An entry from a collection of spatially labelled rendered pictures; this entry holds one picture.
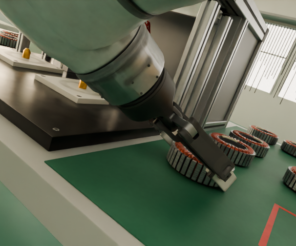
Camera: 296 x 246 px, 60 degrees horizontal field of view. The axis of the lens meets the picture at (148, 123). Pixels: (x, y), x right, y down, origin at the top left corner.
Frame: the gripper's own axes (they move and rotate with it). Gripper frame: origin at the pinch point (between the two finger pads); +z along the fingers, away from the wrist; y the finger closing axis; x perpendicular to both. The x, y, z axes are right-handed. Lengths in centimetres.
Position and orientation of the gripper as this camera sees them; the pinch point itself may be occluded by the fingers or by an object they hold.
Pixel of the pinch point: (199, 159)
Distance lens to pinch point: 45.3
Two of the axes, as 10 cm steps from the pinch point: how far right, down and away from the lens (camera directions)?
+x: 6.8, -7.2, 0.9
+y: 5.2, 4.0, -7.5
